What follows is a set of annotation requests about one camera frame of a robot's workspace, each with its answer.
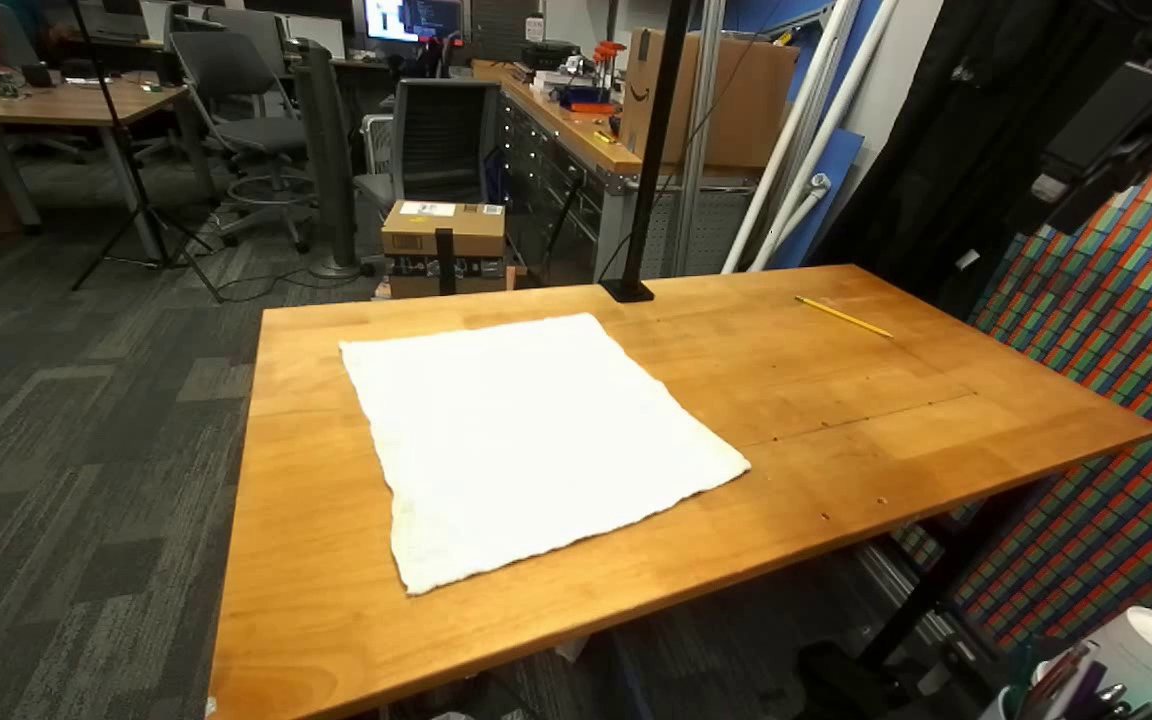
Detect grey drawer cabinet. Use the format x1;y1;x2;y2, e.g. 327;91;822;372
498;75;634;284

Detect large cardboard box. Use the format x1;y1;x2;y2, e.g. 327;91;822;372
621;26;799;173

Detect yellow pencil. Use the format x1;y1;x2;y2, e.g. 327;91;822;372
795;294;897;338

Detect white leaning pipes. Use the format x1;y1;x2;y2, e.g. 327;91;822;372
720;0;901;272

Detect colourful woven cloth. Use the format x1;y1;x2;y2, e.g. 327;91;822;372
957;173;1152;647

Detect black vertical pole stand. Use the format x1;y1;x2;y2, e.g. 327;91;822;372
604;0;693;305

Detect white towel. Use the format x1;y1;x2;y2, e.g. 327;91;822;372
341;311;748;597

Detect grey office chair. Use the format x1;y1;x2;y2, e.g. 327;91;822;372
169;23;311;250

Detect computer monitor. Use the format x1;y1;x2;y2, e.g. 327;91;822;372
364;0;464;38

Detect black table leg frame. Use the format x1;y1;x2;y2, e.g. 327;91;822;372
795;486;1028;720

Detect wooden office desk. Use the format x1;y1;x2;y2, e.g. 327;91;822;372
0;78;188;226

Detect black camera tripod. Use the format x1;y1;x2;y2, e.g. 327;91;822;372
64;0;219;300

